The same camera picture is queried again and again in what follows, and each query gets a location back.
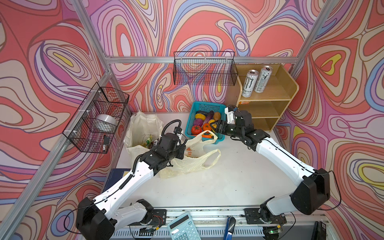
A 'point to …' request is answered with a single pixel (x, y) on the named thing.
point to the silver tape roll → (107, 118)
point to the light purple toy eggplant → (209, 117)
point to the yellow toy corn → (200, 116)
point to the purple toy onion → (198, 122)
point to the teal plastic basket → (220, 139)
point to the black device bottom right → (319, 232)
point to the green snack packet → (148, 140)
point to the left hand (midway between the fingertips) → (184, 144)
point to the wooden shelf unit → (265, 90)
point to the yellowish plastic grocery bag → (194, 159)
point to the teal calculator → (184, 228)
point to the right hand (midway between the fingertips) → (214, 128)
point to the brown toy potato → (217, 116)
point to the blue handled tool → (229, 227)
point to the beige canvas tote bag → (142, 130)
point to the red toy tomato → (196, 129)
